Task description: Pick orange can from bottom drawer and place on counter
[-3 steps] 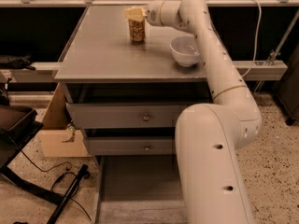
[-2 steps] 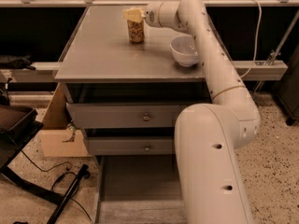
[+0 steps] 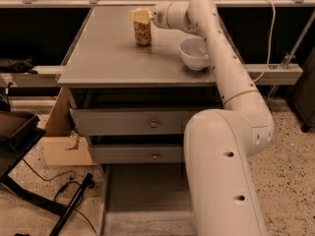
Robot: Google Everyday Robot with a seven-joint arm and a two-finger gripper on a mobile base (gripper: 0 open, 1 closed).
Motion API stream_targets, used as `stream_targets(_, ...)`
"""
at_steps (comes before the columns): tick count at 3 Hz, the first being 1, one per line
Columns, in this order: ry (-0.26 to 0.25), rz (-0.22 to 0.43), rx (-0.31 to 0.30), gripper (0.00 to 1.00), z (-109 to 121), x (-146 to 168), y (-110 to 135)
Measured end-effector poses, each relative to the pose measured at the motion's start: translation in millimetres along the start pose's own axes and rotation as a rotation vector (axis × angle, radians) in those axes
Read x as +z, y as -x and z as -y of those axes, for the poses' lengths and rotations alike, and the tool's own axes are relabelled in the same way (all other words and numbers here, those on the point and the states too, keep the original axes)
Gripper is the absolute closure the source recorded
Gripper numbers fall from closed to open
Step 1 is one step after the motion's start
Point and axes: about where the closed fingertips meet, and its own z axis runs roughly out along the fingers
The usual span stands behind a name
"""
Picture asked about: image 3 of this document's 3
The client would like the black stand base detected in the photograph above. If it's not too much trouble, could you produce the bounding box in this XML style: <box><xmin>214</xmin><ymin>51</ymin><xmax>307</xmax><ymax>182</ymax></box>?
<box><xmin>0</xmin><ymin>128</ymin><xmax>96</xmax><ymax>236</ymax></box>

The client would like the grey drawer cabinet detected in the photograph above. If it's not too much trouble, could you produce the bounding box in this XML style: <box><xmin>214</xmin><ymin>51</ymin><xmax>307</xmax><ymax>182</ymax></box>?
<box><xmin>57</xmin><ymin>5</ymin><xmax>248</xmax><ymax>165</ymax></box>

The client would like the orange soda can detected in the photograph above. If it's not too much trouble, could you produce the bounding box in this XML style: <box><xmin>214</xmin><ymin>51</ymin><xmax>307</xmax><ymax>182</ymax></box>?
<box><xmin>134</xmin><ymin>22</ymin><xmax>152</xmax><ymax>45</ymax></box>

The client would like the top grey drawer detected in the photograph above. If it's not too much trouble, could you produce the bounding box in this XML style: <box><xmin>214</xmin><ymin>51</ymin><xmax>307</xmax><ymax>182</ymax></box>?
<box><xmin>70</xmin><ymin>109</ymin><xmax>196</xmax><ymax>136</ymax></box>

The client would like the bottom grey open drawer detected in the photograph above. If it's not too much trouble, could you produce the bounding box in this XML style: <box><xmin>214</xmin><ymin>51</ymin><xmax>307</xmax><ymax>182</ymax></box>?
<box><xmin>99</xmin><ymin>163</ymin><xmax>197</xmax><ymax>236</ymax></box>

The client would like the black bag on rail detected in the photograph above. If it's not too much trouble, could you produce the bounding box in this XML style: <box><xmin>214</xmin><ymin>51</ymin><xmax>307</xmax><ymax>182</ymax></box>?
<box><xmin>0</xmin><ymin>58</ymin><xmax>37</xmax><ymax>74</ymax></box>

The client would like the black floor cable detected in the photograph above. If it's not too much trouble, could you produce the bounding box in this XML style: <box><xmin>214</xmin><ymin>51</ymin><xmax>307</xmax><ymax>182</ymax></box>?
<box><xmin>21</xmin><ymin>157</ymin><xmax>97</xmax><ymax>234</ymax></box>

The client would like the white hanging cable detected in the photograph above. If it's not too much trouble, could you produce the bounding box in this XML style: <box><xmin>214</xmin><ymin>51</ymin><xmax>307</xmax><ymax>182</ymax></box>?
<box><xmin>252</xmin><ymin>0</ymin><xmax>277</xmax><ymax>84</ymax></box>

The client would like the middle grey drawer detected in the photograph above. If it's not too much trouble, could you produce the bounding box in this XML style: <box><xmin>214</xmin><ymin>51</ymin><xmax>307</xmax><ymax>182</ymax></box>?
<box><xmin>88</xmin><ymin>145</ymin><xmax>183</xmax><ymax>164</ymax></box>

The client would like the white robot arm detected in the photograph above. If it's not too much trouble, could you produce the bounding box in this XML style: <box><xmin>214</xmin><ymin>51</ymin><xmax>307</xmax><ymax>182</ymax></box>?
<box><xmin>129</xmin><ymin>0</ymin><xmax>275</xmax><ymax>236</ymax></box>

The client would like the cardboard box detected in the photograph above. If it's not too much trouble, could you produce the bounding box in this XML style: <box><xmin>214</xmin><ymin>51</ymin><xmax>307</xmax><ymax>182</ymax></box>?
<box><xmin>40</xmin><ymin>89</ymin><xmax>94</xmax><ymax>166</ymax></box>

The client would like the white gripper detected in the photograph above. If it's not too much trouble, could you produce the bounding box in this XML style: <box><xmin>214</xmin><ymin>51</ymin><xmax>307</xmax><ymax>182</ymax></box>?
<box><xmin>129</xmin><ymin>1</ymin><xmax>171</xmax><ymax>30</ymax></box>

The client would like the white bowl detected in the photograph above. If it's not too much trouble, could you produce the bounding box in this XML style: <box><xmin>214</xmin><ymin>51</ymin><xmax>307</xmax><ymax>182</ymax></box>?
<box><xmin>179</xmin><ymin>38</ymin><xmax>210</xmax><ymax>71</ymax></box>

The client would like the metal rail beam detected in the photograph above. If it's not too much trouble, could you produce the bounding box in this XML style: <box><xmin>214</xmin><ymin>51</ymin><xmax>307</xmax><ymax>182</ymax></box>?
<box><xmin>0</xmin><ymin>64</ymin><xmax>302</xmax><ymax>88</ymax></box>

